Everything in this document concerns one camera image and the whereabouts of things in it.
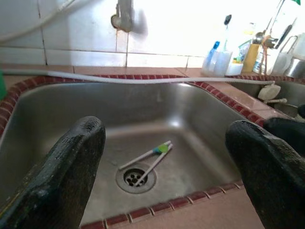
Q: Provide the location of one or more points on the grey white drain pipe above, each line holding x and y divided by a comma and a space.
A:
143, 80

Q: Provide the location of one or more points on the white plastic jug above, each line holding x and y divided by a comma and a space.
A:
281, 64

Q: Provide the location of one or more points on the steel pot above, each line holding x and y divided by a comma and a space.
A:
297, 69

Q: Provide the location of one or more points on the green dish soap bottle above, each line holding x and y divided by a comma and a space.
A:
2, 86

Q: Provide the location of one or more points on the hanging steel ladle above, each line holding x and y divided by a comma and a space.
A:
257, 38

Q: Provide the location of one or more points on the white tub container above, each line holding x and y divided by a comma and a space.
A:
234, 70

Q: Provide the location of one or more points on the hanging black spatula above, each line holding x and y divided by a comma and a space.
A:
284, 35

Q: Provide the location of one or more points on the stainless steel sink basin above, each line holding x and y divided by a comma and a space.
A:
166, 114

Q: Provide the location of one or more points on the yellow bottle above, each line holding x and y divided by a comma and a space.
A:
250, 59

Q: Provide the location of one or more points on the grey wall faucet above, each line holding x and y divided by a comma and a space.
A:
124, 19

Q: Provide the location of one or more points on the blue white toothbrush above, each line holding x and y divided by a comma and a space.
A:
215, 46

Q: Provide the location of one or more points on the steel sink basin with dishes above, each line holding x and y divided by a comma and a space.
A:
247, 88

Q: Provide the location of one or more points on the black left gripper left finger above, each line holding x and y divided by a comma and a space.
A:
54, 181

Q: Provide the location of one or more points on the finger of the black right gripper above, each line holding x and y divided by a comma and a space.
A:
290, 128

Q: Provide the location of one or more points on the white training chopsticks green connector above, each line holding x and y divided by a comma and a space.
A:
160, 148

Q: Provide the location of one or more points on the white sink plug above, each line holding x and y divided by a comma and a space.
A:
269, 91

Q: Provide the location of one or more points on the black head toothbrush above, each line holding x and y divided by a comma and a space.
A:
228, 20

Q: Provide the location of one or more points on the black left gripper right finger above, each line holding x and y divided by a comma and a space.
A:
274, 181

